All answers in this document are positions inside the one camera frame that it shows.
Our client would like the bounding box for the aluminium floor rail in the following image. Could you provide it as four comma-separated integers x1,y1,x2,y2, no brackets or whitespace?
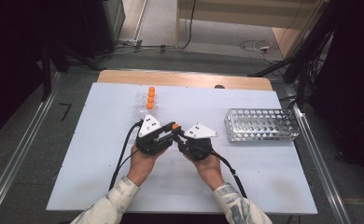
0,71,64,224
282,78,354,224

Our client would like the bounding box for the left hand-held gripper black cable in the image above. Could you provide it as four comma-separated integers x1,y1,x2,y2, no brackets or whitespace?
108,120,144,191

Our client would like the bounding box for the person's right hand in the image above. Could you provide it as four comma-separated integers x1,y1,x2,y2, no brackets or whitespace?
184,153,226,192

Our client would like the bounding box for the white floor cable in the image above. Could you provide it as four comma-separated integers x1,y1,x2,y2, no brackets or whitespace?
239,38,276,63

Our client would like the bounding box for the right hand-held gripper black cable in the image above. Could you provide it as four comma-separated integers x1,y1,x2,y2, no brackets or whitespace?
209,148,249,200

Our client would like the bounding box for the black stand with cables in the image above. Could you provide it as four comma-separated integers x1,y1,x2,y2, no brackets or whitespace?
247,0,343,106

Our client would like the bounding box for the black metal stand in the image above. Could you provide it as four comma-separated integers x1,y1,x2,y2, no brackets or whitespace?
41,40,104,102

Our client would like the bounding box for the black cabinet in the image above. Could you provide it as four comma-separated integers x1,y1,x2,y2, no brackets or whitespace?
77,0,127,59

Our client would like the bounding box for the perforated metal tube rack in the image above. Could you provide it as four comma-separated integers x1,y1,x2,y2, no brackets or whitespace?
224,106,301,143

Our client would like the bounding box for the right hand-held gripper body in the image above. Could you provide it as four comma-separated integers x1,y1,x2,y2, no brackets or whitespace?
177,122,219,162

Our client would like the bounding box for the grey power strip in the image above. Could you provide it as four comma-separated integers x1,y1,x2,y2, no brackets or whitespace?
118,38,144,50

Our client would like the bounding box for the hand-held gripper black cable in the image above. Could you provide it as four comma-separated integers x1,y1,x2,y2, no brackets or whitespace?
108,120,144,191
209,148,249,200

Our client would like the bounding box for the light wooden cabinet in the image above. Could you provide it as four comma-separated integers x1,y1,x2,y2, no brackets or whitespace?
175,0,328,60

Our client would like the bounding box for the dark curtain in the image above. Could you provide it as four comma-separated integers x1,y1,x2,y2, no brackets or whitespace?
307,0,364,188
0,0,81,146

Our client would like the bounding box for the black floor cable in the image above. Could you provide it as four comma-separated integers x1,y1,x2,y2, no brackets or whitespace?
162,0,198,52

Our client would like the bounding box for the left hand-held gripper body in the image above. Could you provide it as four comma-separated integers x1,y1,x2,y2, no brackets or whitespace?
135,114,174,156

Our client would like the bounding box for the person's left hand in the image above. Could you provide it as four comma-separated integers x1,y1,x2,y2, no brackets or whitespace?
126,146,167,188

